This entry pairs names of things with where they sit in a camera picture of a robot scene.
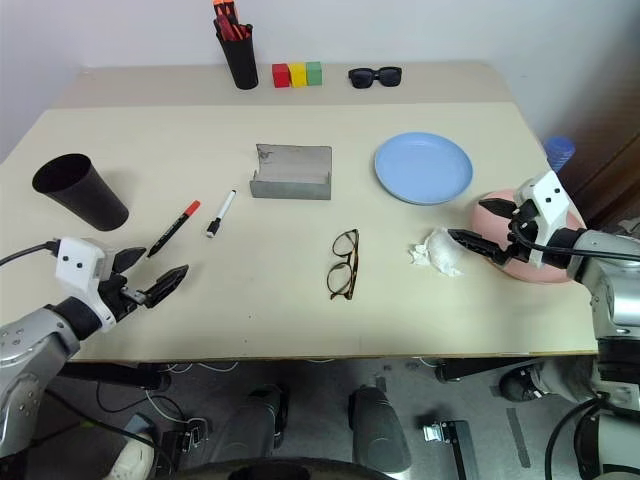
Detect black pen holder cup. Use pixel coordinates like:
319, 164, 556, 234
215, 24, 261, 92

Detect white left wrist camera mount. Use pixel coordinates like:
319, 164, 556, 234
53, 237, 119, 334

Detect black table leg bar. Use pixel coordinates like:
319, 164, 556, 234
434, 356, 549, 385
58, 361, 172, 392

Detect tall red marker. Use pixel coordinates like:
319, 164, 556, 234
212, 0, 236, 29

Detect light blue plate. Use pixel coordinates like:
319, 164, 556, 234
373, 131, 475, 207

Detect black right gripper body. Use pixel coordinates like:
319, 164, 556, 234
505, 198, 543, 263

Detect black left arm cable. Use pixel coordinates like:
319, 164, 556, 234
0, 240, 62, 269

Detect black metal caster bracket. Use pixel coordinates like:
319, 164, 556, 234
421, 419, 475, 480

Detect dark rounded robot leg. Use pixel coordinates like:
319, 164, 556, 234
347, 385, 413, 472
227, 383, 292, 471

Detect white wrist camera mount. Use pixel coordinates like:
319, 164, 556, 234
513, 170, 572, 267
53, 237, 119, 334

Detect black and white sneaker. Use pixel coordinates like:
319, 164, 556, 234
499, 364, 547, 404

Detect white marker with black cap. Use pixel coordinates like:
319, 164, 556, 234
205, 189, 239, 240

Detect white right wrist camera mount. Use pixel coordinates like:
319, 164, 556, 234
513, 170, 572, 267

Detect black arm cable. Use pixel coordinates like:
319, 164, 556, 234
513, 218, 640, 262
0, 240, 62, 269

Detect crumpled white tissue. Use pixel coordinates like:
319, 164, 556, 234
408, 225, 466, 278

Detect black marker with red cap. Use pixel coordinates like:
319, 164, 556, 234
145, 199, 202, 260

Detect tortoiseshell eyeglasses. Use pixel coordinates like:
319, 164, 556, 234
326, 228, 361, 302

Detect grey metal tray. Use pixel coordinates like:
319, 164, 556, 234
248, 143, 334, 202

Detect empty black cup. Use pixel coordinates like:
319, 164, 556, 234
31, 152, 131, 233

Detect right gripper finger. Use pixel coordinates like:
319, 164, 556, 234
446, 228, 515, 266
478, 197, 520, 219

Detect black sunglasses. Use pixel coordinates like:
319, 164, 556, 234
347, 65, 405, 91

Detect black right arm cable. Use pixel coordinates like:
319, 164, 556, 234
513, 218, 640, 262

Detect black floor cable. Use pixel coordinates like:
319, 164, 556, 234
544, 393, 612, 480

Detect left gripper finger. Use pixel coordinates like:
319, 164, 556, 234
112, 246, 147, 275
144, 264, 190, 308

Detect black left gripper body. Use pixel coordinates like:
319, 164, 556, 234
98, 272, 150, 322

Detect blue ribbed cylinder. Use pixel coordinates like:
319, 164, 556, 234
543, 135, 577, 174

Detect pink bowl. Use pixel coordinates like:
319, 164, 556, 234
466, 187, 589, 287

